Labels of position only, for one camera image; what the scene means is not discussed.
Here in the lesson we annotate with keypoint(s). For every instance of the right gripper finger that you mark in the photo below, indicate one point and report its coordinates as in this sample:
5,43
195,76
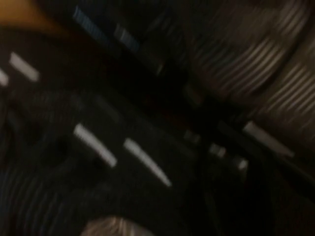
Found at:
115,227

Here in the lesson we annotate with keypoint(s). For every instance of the brown cardboard shoe box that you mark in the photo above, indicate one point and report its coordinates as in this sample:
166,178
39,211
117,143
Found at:
22,12

